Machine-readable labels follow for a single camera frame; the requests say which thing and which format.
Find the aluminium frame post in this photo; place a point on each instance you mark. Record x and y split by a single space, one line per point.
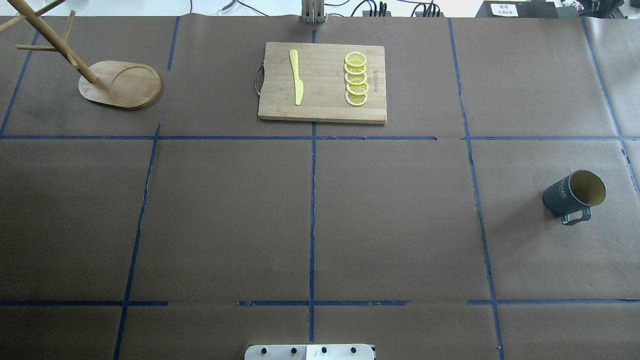
313 11

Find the wooden cup storage rack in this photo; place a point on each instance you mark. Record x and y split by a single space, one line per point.
119 84

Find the wooden cutting board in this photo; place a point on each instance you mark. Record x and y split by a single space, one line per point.
321 68

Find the dark green mug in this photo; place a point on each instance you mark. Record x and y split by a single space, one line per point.
572 197

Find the black box with label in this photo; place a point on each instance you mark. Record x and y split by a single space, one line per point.
526 9

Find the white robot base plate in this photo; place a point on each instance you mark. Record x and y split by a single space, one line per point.
348 351

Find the yellow plastic knife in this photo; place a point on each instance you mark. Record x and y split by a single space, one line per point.
298 83

